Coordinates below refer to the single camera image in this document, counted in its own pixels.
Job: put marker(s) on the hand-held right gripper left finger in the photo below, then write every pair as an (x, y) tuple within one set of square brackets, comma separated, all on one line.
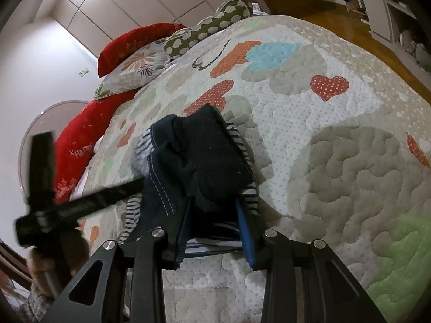
[(151, 252)]

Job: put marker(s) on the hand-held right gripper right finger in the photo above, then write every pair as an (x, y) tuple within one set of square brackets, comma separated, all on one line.
[(244, 239)]

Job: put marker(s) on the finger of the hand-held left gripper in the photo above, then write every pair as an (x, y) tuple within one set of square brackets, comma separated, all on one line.
[(42, 168), (111, 193)]

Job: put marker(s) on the person's left hand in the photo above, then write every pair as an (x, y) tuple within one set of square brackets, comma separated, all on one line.
[(78, 252)]

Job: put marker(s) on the long red printed pillow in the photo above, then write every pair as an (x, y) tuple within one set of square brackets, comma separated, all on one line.
[(80, 134)]

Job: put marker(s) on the white round fan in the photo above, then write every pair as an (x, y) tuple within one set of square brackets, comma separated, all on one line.
[(67, 109)]

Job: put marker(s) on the patchwork heart quilt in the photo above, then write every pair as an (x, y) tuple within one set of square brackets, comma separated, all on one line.
[(336, 161)]

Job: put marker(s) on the beige leaf print pillow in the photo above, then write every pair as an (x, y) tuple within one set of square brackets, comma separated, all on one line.
[(134, 67)]

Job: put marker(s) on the red floral pillow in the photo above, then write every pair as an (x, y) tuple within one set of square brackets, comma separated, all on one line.
[(128, 43)]

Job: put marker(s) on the white wardrobe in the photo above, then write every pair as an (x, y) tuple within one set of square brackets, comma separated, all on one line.
[(118, 3)]

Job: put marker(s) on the olive white-spotted bolster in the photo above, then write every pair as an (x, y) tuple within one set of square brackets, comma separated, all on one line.
[(208, 23)]

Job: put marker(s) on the white shelf unit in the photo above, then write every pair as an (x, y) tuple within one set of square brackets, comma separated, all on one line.
[(380, 13)]

